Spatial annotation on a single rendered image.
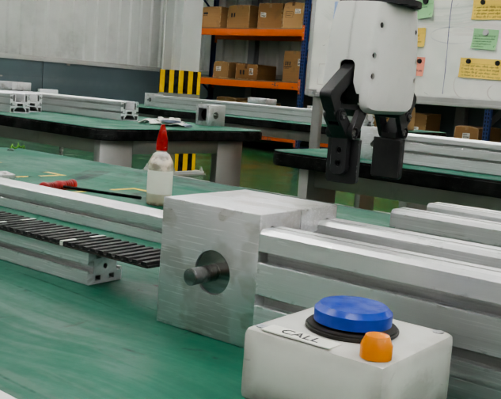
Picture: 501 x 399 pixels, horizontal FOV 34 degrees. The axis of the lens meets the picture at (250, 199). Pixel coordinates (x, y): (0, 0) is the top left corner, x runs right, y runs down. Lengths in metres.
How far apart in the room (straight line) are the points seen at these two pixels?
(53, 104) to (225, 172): 0.95
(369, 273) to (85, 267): 0.30
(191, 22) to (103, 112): 5.09
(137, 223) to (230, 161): 2.65
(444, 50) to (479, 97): 0.27
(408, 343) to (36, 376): 0.22
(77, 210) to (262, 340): 0.64
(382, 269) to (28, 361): 0.23
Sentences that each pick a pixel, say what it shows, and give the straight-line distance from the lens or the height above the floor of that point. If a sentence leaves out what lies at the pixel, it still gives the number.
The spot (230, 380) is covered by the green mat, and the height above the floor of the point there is 0.78.
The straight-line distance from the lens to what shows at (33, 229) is 0.78.
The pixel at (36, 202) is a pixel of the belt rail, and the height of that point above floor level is 0.79.
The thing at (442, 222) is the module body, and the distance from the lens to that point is 0.69.
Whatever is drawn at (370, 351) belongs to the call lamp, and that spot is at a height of 0.84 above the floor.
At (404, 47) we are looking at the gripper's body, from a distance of 0.77.
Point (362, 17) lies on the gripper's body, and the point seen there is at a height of 1.03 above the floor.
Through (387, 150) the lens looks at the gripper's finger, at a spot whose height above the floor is 0.91.
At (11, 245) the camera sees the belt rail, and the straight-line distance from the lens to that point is 0.81.
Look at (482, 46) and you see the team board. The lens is 3.69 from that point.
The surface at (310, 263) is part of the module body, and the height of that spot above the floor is 0.85.
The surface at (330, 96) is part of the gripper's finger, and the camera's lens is 0.70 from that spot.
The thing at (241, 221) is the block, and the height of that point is 0.87.
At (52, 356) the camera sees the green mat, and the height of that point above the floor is 0.78.
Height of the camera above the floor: 0.96
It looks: 8 degrees down
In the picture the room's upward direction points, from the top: 4 degrees clockwise
